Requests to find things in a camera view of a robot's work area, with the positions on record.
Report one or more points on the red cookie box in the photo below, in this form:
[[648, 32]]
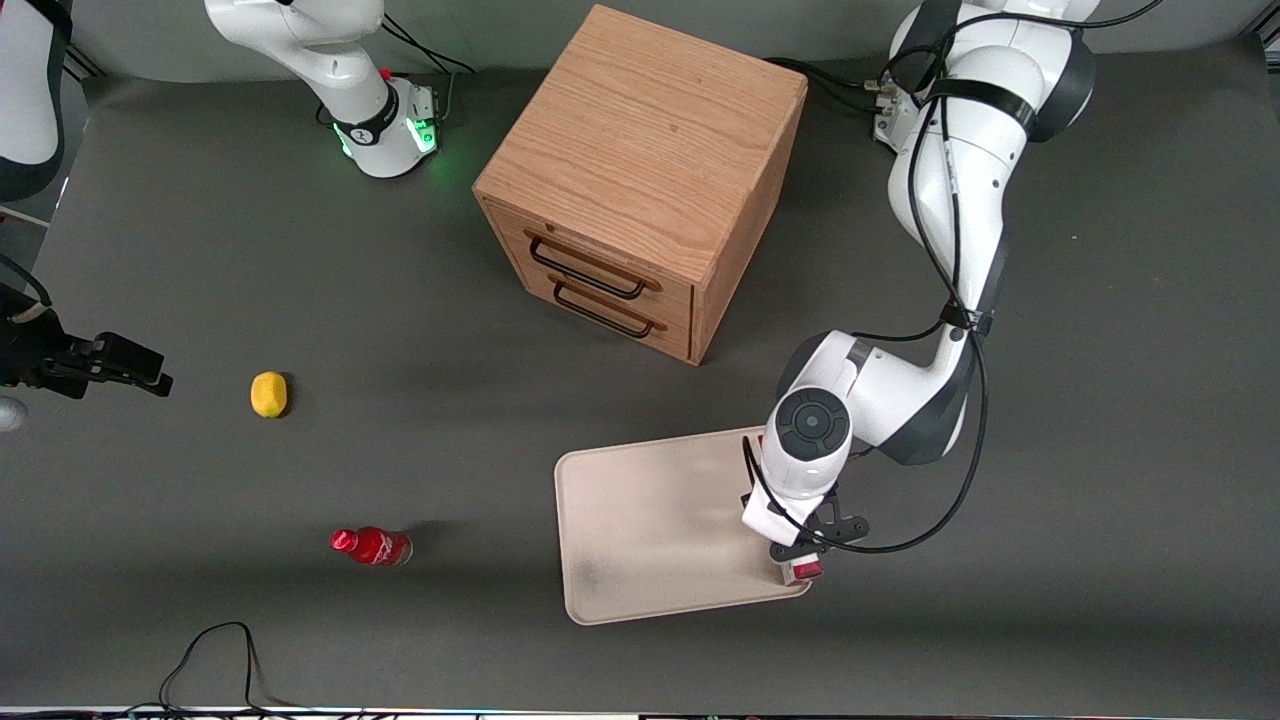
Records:
[[806, 570]]

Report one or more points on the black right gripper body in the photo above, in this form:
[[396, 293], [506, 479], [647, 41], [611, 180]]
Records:
[[30, 352]]

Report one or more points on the red soda bottle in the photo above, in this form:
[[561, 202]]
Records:
[[375, 546]]

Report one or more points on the yellow lemon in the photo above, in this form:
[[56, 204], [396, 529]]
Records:
[[268, 394]]

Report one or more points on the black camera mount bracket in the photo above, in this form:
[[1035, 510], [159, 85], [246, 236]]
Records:
[[838, 527]]

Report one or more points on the black frame strut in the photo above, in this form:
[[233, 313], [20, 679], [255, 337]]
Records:
[[1268, 36], [85, 63]]

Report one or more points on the cream plastic tray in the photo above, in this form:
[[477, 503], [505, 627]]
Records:
[[650, 530]]

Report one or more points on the wooden two-drawer cabinet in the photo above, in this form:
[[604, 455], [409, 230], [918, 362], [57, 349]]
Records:
[[640, 150]]

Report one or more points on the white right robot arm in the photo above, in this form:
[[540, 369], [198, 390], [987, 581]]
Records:
[[330, 60]]

